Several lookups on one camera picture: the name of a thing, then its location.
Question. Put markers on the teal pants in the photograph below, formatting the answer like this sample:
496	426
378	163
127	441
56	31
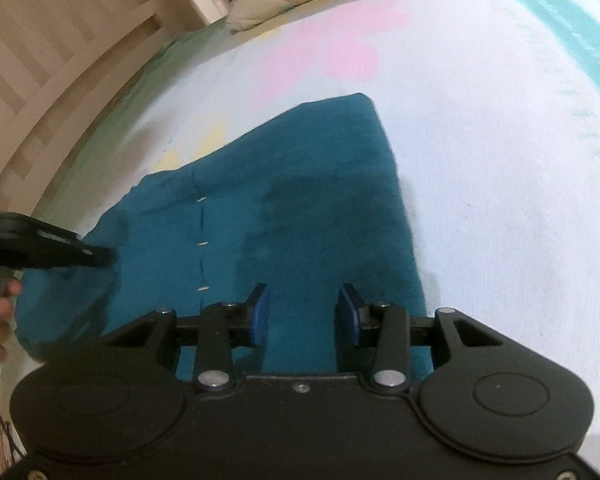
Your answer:
320	210

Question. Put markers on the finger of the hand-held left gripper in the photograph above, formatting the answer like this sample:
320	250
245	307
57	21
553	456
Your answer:
75	252

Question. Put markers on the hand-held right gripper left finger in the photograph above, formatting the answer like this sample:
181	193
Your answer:
260	316

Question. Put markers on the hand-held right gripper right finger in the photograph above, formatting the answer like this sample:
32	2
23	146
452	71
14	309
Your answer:
347	316

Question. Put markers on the light wooden headboard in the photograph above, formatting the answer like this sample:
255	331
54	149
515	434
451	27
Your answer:
55	60

